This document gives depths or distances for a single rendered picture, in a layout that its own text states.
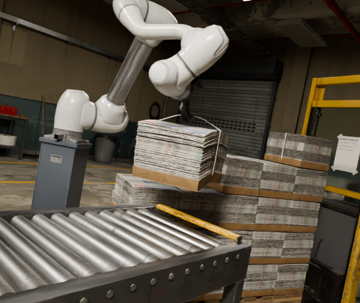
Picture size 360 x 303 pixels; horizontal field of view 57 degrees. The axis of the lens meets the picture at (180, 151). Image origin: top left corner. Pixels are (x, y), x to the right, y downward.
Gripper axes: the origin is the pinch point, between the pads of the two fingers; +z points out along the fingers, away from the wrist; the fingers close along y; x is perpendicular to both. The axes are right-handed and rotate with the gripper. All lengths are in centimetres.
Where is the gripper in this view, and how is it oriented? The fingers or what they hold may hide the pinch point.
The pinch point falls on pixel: (195, 101)
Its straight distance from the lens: 146.7
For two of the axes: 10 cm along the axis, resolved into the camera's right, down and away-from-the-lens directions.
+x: 9.1, 2.1, -3.4
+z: 3.3, 0.9, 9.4
